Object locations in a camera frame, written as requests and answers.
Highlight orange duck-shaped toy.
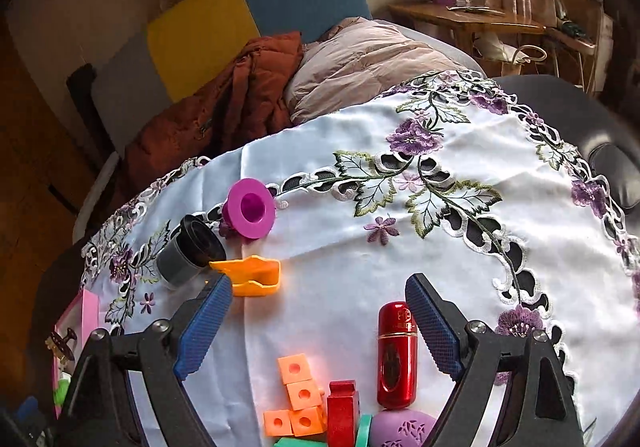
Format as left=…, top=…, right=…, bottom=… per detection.
left=209, top=254, right=282, bottom=297

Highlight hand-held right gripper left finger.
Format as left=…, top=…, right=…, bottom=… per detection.
left=55, top=272, right=234, bottom=447

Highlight magenta flanged spool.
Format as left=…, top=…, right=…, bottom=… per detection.
left=222, top=178, right=277, bottom=240

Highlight purple egg-shaped toy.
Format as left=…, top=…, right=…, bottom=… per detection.
left=370, top=409, right=438, bottom=447

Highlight orange linked cubes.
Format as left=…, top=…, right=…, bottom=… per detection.
left=263, top=354, right=328, bottom=438

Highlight red glossy capsule case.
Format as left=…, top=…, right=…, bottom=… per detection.
left=376, top=300, right=418, bottom=410

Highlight grey yellow blue headboard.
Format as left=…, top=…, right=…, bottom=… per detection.
left=92, top=0, right=373, bottom=153

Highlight pale pink quilt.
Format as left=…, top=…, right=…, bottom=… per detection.
left=282, top=17, right=481, bottom=125

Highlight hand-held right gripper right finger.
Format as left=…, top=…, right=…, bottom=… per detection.
left=405, top=273, right=586, bottom=447

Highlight grey and black cup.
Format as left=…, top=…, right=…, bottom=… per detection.
left=156, top=214, right=227, bottom=290

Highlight wooden desk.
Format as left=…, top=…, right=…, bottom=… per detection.
left=387, top=2, right=548, bottom=63

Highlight green plastic toy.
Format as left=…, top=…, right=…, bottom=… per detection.
left=54, top=374, right=74, bottom=405

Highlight pink shallow box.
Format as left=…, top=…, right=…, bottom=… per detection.
left=50, top=289, right=101, bottom=420

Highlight wooden shelf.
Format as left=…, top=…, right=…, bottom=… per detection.
left=550, top=0, right=616, bottom=93

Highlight wooden wardrobe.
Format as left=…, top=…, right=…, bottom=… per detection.
left=0, top=27, right=101, bottom=228

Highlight white embroidered floral tablecloth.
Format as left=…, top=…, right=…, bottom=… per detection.
left=80, top=70, right=640, bottom=447

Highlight rust brown quilted jacket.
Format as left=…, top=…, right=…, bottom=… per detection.
left=122, top=31, right=306, bottom=208

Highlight teal ridged block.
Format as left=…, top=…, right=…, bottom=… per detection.
left=272, top=414, right=373, bottom=447

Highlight red plastic block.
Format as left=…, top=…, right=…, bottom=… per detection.
left=326, top=379, right=361, bottom=447

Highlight white bag with handles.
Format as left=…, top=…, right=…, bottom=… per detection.
left=472, top=34, right=548, bottom=65

